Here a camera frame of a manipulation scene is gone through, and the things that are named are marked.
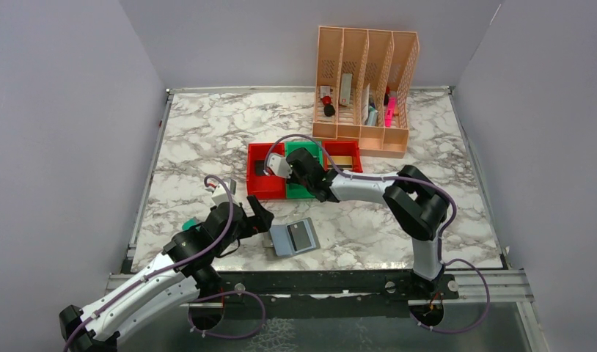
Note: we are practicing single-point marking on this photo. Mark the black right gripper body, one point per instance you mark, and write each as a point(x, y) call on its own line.
point(295, 162)

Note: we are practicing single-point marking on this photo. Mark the red plastic bin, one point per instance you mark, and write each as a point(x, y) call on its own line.
point(263, 187)
point(350, 148)

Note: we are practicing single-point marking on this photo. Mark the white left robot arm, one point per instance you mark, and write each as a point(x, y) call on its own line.
point(182, 271)

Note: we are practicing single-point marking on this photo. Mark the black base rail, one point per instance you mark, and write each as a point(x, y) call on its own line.
point(390, 293)

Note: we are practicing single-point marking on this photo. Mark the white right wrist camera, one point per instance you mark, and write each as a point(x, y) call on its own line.
point(278, 166)

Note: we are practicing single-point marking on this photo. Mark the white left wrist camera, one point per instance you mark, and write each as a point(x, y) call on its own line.
point(221, 195)

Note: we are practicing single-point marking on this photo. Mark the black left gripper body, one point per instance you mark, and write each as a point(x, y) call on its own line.
point(252, 218)

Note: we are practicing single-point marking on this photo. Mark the grey card holder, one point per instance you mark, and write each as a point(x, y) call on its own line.
point(289, 240)

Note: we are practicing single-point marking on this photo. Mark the green plastic bin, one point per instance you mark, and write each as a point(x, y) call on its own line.
point(297, 191)

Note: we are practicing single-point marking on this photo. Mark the red plastic bin right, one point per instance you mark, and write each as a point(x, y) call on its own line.
point(350, 148)

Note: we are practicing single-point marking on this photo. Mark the red black marker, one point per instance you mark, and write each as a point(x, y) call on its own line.
point(328, 108)

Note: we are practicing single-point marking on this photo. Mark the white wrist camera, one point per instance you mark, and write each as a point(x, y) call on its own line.
point(221, 195)
point(278, 166)

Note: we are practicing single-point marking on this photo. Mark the peach desk organizer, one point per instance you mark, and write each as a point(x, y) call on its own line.
point(382, 63)

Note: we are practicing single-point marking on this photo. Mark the white red box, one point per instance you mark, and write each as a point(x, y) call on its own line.
point(345, 89)

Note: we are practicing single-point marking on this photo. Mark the red plastic bin left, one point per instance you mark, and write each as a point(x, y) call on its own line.
point(263, 187)

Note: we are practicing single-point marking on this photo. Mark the pink highlighter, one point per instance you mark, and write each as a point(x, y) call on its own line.
point(390, 111)

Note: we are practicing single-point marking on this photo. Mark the teal eraser block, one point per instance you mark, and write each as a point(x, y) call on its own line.
point(189, 224)

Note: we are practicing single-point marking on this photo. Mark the gold striped card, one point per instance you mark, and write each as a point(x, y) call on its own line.
point(343, 161)

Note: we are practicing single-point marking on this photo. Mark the black card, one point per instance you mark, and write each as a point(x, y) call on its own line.
point(260, 168)

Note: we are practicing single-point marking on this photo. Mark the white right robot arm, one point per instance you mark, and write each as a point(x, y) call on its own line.
point(418, 205)

